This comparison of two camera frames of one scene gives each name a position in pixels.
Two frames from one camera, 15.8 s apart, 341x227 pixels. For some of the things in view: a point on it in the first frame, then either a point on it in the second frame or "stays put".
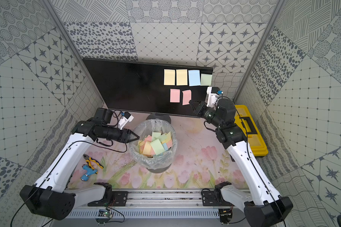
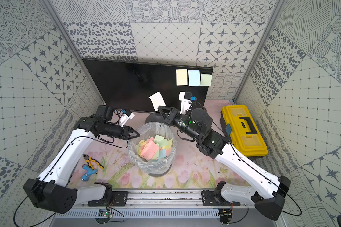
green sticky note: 205,79 stays put
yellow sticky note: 181,77 stays put
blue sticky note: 194,79 stays put
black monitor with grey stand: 158,90 stays put
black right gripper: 198,110 to 174,116
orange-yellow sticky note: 169,77 to 157,100
